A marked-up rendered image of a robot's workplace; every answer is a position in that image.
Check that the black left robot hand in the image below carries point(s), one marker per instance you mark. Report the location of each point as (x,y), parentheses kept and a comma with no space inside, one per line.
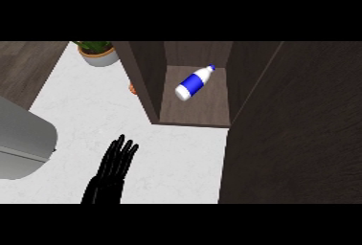
(110,172)

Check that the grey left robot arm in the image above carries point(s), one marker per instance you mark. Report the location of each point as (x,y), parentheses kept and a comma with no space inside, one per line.
(20,143)

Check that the dark wooden cabinet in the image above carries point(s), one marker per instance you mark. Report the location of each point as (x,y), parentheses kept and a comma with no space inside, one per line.
(187,105)

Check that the white blue-labelled water bottle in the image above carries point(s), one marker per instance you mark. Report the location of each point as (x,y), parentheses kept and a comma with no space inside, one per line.
(192,83)

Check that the dark wooden cabinet door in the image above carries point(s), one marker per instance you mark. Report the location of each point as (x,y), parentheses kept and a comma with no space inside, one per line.
(294,127)

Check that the small orange object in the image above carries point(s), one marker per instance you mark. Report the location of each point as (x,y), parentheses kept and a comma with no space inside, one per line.
(133,88)

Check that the potted green plant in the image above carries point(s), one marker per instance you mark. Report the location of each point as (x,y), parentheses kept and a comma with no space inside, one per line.
(97,52)

